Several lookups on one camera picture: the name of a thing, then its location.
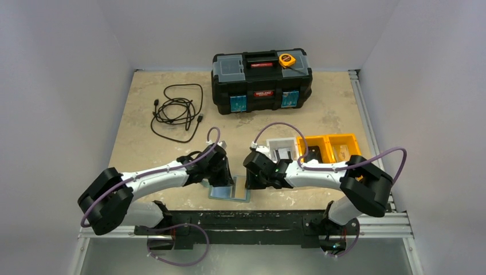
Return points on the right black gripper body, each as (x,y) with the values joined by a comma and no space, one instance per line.
(257,179)

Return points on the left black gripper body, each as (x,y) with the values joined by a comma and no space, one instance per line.
(218,175)

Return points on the gold card black stripe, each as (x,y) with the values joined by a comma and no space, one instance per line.
(239,189)

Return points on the teal card holder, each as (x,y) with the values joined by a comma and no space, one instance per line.
(224,193)

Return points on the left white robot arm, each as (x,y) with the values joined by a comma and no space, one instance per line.
(109,198)

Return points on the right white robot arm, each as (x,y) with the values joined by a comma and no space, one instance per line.
(365,186)

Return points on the cards in white bin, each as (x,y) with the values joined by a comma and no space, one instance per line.
(283,153)

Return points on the card in orange bin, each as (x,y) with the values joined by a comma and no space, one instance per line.
(342,153)

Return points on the white plastic bin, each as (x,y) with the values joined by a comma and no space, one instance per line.
(287,142)

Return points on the black item in orange bin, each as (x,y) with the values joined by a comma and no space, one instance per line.
(314,153)

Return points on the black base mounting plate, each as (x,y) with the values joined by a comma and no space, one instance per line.
(305,228)

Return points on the orange plastic bin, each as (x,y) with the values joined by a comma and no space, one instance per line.
(330,148)

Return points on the black plastic toolbox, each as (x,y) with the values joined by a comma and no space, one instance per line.
(255,81)

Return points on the yellow tape measure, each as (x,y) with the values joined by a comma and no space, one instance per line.
(286,60)

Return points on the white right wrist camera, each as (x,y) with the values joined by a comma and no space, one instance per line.
(260,148)

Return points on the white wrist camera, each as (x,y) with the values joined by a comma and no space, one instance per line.
(222,144)
(260,148)

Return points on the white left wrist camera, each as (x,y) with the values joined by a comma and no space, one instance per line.
(222,144)

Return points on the aluminium frame rail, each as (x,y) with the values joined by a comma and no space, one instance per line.
(393,224)

